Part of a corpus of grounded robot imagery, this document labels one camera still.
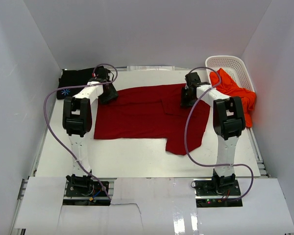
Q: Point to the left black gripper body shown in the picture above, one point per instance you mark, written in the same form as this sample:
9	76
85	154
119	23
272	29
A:
109	82

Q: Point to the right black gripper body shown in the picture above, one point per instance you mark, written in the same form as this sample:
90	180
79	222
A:
186	94

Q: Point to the red t shirt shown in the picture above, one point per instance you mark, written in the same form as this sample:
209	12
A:
152	112

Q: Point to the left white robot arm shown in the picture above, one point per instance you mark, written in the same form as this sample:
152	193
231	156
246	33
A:
79	118

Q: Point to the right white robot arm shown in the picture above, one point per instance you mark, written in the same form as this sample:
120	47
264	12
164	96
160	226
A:
228	124

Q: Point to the folded black t shirt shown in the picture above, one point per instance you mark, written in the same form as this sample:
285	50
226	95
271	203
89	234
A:
74	78

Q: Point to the white papers at back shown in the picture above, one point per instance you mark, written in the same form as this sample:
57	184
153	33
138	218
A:
150	68

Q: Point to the orange t shirt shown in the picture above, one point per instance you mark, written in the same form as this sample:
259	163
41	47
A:
230	88

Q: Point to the white plastic basket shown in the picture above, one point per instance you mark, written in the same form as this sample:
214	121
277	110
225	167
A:
234	67

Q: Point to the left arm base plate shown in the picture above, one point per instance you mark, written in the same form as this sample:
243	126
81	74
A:
88	193

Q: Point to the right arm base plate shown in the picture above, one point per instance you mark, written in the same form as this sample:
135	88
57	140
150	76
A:
207	196

